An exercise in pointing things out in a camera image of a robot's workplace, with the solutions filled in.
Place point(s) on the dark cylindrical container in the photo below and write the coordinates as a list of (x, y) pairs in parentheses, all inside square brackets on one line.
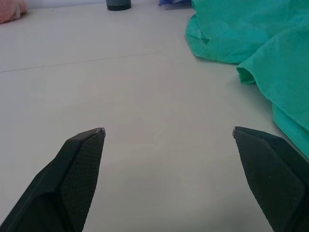
[(118, 4)]

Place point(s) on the blue cloth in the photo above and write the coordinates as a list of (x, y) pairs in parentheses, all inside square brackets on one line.
[(169, 2)]

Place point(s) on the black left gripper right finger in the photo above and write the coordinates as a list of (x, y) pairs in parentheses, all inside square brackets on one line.
[(270, 183)]

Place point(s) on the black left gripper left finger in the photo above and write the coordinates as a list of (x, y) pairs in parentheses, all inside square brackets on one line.
[(72, 183)]

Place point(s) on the pink fluffy cloth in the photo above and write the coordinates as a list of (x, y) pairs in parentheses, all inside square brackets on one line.
[(9, 9)]

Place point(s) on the green cloth garment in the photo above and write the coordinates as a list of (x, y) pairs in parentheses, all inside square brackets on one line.
[(260, 36)]

